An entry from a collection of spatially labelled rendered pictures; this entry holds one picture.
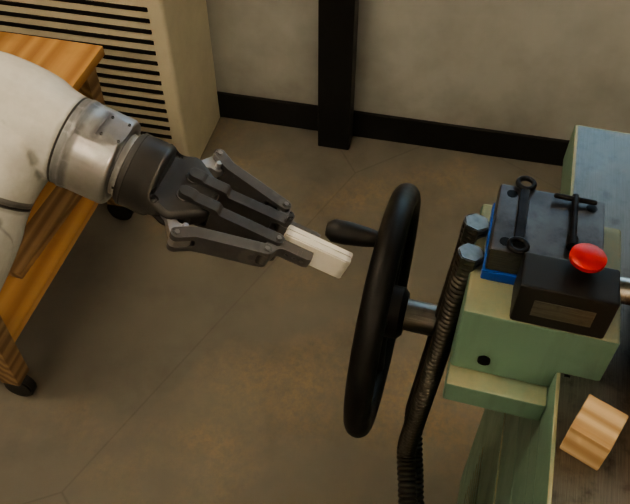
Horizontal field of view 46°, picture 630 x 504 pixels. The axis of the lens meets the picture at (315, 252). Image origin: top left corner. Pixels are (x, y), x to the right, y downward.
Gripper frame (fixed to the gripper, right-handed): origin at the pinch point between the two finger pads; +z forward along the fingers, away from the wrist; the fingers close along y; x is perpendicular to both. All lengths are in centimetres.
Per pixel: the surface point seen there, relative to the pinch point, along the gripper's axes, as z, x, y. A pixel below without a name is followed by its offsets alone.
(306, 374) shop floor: 19, 92, 41
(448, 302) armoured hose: 13.6, -3.1, -1.4
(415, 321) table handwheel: 13.8, 6.2, 2.1
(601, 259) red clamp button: 20.2, -17.8, -2.8
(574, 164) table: 24.3, -6.1, 23.3
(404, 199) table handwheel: 6.2, -4.7, 7.3
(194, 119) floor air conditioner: -34, 94, 104
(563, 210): 18.4, -14.5, 4.7
